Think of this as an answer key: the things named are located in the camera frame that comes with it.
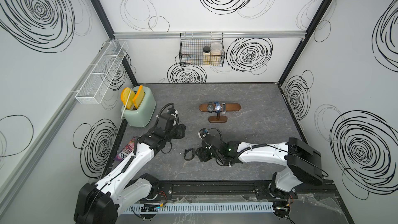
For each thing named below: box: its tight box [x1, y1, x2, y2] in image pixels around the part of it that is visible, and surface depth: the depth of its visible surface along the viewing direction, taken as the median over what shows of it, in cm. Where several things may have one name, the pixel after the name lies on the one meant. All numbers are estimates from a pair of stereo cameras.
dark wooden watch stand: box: [199, 103, 241, 123], surface depth 91 cm
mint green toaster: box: [120, 86, 156, 129], surface depth 89 cm
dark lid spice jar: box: [202, 46, 211, 66], surface depth 87 cm
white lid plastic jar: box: [210, 42, 223, 67], surface depth 86 cm
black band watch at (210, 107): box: [207, 102, 215, 113], surface depth 89 cm
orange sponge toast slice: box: [132, 85, 145, 109], surface depth 87 cm
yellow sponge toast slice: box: [121, 87, 136, 110], surface depth 87 cm
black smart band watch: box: [183, 148, 196, 161], surface depth 86 cm
